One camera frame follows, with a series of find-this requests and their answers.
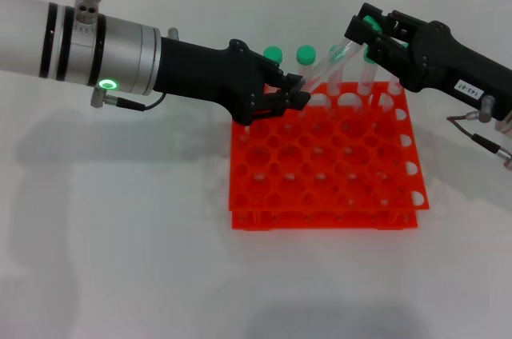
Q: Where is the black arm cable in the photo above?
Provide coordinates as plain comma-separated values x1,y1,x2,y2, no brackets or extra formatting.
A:
446,96,512,173
90,86,167,112

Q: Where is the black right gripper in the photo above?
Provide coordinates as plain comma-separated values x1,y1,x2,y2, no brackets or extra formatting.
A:
345,2,512,122

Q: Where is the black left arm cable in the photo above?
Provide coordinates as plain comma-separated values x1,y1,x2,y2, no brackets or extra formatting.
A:
90,86,167,112

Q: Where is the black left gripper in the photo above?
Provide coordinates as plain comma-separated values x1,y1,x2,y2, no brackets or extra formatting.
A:
154,37,313,126

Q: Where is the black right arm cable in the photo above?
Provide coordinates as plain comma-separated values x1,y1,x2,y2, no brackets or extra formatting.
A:
446,96,512,173

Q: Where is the orange test tube rack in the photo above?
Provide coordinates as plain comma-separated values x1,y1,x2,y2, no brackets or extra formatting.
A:
227,82,432,232

